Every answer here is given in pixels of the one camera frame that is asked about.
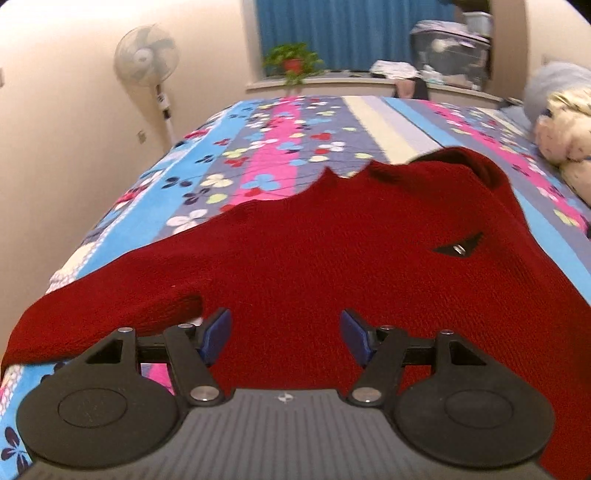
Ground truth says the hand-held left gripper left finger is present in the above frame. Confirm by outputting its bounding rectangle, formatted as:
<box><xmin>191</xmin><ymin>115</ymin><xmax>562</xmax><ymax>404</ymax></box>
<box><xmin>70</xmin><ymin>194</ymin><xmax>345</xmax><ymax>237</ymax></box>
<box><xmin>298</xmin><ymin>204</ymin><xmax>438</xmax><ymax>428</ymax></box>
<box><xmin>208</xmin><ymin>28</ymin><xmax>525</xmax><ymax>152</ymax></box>
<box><xmin>81</xmin><ymin>308</ymin><xmax>232</xmax><ymax>407</ymax></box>

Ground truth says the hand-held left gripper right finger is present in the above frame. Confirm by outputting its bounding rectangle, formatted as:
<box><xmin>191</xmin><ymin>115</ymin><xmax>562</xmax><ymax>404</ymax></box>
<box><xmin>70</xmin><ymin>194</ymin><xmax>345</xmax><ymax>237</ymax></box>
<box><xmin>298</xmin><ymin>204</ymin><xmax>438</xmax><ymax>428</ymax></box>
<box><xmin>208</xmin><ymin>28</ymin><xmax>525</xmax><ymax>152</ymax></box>
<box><xmin>339</xmin><ymin>310</ymin><xmax>491</xmax><ymax>407</ymax></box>

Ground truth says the red knit sweater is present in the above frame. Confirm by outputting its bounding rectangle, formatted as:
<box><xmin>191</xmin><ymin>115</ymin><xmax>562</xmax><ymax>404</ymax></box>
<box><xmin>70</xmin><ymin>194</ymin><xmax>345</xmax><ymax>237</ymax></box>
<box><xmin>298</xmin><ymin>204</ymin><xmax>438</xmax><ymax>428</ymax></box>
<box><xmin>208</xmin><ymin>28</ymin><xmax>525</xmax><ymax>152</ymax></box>
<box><xmin>0</xmin><ymin>147</ymin><xmax>591</xmax><ymax>480</ymax></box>

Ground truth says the white clothes pile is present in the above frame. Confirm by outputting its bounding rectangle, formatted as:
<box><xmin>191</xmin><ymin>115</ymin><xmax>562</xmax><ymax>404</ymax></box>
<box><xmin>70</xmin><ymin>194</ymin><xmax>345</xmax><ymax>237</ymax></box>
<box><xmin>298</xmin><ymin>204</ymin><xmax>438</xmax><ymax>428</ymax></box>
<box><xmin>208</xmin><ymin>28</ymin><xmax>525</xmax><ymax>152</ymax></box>
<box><xmin>370</xmin><ymin>60</ymin><xmax>419</xmax><ymax>80</ymax></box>

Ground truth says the floral striped blanket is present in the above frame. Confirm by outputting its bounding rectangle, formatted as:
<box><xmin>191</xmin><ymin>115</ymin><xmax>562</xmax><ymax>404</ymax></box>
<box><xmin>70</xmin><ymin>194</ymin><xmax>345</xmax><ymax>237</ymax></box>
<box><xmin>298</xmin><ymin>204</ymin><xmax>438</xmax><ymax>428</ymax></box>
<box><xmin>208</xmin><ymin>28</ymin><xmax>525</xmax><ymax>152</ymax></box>
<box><xmin>0</xmin><ymin>95</ymin><xmax>591</xmax><ymax>480</ymax></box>

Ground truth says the potted green plant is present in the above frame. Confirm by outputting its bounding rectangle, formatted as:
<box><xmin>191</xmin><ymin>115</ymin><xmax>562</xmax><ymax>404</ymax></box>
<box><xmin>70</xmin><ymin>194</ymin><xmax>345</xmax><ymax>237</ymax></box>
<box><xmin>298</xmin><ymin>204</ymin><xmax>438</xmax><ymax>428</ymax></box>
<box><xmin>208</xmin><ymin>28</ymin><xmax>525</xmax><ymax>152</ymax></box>
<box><xmin>263</xmin><ymin>42</ymin><xmax>325</xmax><ymax>88</ymax></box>

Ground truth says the white standing fan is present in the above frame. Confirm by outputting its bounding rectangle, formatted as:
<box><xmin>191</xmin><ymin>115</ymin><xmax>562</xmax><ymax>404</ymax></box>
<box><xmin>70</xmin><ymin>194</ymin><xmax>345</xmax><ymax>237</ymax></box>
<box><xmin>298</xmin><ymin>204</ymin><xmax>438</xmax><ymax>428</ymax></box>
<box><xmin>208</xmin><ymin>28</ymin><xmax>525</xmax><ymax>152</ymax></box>
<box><xmin>114</xmin><ymin>24</ymin><xmax>181</xmax><ymax>155</ymax></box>

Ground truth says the large clear storage box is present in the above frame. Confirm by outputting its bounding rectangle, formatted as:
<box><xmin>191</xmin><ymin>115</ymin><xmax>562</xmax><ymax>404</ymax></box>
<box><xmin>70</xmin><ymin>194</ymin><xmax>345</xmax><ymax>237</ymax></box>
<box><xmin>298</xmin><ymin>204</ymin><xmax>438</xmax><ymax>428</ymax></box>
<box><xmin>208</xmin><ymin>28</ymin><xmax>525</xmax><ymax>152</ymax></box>
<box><xmin>410</xmin><ymin>19</ymin><xmax>491</xmax><ymax>90</ymax></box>

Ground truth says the star printed cream duvet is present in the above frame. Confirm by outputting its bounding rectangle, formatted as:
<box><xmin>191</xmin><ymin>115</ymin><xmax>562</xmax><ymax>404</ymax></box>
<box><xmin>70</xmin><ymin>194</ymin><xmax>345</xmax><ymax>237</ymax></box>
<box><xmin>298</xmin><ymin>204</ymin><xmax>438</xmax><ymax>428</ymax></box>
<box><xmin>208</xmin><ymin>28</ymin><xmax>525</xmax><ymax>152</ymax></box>
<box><xmin>536</xmin><ymin>90</ymin><xmax>591</xmax><ymax>206</ymax></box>

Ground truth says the blue curtain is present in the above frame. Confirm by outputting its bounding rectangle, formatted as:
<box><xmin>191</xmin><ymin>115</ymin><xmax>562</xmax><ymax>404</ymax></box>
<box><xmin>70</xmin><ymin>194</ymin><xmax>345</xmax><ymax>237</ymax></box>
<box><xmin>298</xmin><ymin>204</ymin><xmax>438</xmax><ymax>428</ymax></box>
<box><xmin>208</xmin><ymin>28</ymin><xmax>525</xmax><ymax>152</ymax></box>
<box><xmin>255</xmin><ymin>0</ymin><xmax>458</xmax><ymax>75</ymax></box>

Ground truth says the grey blue pillow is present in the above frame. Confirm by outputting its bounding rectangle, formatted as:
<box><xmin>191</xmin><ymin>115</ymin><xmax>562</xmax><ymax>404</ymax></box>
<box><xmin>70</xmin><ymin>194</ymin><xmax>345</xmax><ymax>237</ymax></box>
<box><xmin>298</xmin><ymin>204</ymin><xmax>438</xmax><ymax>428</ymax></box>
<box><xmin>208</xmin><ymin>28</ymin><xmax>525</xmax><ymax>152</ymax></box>
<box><xmin>524</xmin><ymin>61</ymin><xmax>591</xmax><ymax>121</ymax></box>

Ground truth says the small clear storage box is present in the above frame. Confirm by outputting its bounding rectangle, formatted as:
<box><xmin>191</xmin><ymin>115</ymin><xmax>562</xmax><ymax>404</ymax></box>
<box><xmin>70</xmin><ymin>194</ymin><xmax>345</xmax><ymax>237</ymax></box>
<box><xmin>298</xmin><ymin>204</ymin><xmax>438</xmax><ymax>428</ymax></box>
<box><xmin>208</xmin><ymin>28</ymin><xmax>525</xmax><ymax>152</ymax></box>
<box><xmin>462</xmin><ymin>11</ymin><xmax>494</xmax><ymax>38</ymax></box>

